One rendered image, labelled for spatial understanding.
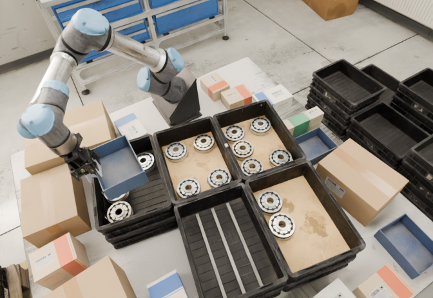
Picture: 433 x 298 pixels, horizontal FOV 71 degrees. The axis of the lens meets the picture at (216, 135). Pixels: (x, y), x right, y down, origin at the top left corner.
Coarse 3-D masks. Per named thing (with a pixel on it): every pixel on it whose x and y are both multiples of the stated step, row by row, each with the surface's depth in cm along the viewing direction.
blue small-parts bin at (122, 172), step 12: (108, 144) 115; (120, 144) 118; (108, 156) 118; (120, 156) 118; (132, 156) 117; (108, 168) 114; (120, 168) 114; (132, 168) 114; (108, 180) 111; (120, 180) 111; (132, 180) 105; (144, 180) 108; (108, 192) 102; (120, 192) 106
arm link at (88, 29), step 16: (80, 16) 107; (96, 16) 112; (64, 32) 112; (80, 32) 109; (96, 32) 110; (112, 32) 117; (80, 48) 114; (96, 48) 117; (112, 48) 121; (128, 48) 124; (144, 48) 130; (160, 48) 140; (144, 64) 136; (160, 64) 138; (176, 64) 140
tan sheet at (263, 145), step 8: (248, 120) 157; (224, 128) 155; (248, 128) 154; (272, 128) 153; (248, 136) 151; (256, 136) 150; (264, 136) 150; (272, 136) 150; (232, 144) 148; (256, 144) 147; (264, 144) 147; (272, 144) 147; (280, 144) 146; (256, 152) 144; (264, 152) 144; (264, 160) 141; (264, 168) 138
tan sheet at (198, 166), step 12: (192, 144) 150; (216, 144) 149; (192, 156) 145; (204, 156) 144; (216, 156) 144; (168, 168) 141; (180, 168) 141; (192, 168) 141; (204, 168) 140; (216, 168) 140; (180, 180) 137; (204, 180) 136
